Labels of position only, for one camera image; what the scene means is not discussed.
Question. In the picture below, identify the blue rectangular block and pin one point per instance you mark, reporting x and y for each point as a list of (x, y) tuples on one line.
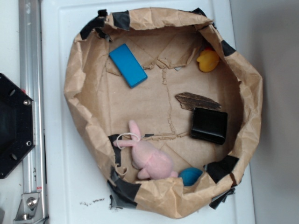
[(128, 65)]

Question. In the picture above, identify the brown paper bag bin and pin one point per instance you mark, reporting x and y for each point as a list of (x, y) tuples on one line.
[(166, 43)]

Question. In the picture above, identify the brown wood bark piece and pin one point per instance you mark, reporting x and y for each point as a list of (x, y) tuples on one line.
[(189, 101)]

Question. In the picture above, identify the pink plush bunny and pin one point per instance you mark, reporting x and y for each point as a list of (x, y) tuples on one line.
[(151, 162)]

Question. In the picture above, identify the black square box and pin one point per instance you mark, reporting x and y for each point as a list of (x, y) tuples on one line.
[(209, 125)]

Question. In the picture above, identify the blue ball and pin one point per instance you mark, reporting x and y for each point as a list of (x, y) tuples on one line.
[(190, 176)]

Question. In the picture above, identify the yellow rubber duck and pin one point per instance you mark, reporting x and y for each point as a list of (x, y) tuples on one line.
[(208, 60)]

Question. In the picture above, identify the white tray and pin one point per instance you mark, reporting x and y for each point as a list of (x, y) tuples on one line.
[(77, 191)]

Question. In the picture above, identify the aluminium rail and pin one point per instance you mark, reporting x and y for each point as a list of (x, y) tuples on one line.
[(31, 67)]

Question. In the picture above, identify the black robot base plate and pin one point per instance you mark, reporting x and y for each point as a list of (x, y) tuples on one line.
[(16, 126)]

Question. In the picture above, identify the metal corner bracket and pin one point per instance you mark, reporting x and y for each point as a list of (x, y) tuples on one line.
[(30, 210)]

